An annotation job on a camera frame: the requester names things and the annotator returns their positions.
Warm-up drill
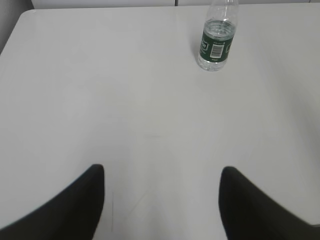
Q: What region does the clear green-label water bottle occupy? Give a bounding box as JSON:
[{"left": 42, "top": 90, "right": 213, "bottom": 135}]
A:
[{"left": 197, "top": 0, "right": 239, "bottom": 72}]

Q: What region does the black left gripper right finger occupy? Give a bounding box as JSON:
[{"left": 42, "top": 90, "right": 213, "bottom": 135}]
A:
[{"left": 219, "top": 166, "right": 320, "bottom": 240}]

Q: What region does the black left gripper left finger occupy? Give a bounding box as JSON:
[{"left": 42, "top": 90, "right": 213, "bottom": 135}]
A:
[{"left": 0, "top": 164, "right": 105, "bottom": 240}]

